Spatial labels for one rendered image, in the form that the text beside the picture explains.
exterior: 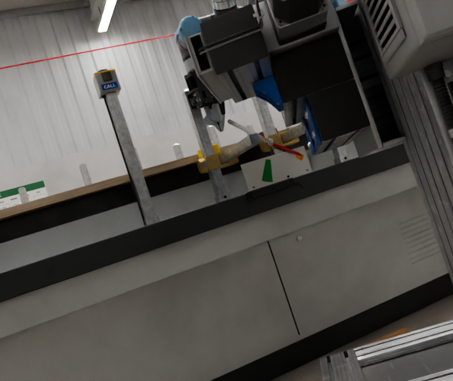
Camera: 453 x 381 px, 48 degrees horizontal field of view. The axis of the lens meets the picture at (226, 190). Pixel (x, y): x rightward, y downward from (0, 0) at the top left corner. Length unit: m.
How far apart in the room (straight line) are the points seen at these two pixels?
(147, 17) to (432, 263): 8.38
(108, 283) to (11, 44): 8.06
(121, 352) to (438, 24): 1.56
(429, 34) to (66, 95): 8.77
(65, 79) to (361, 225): 7.66
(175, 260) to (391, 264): 0.99
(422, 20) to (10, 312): 1.39
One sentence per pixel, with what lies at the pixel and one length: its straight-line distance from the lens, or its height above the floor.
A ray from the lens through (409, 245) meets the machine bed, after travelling 2.36.
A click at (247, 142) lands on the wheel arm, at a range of 1.52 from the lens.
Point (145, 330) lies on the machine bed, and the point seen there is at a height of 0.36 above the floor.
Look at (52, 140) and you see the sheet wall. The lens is 9.03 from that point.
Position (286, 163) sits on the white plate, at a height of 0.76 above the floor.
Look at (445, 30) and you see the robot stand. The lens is 0.61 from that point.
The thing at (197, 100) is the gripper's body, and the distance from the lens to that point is 1.72.
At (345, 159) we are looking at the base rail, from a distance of 1.97.
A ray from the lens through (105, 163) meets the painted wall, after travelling 8.99.
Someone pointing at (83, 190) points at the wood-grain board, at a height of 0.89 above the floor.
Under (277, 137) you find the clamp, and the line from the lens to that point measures 1.85.
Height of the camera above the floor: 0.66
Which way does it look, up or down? 2 degrees up
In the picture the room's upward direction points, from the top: 18 degrees counter-clockwise
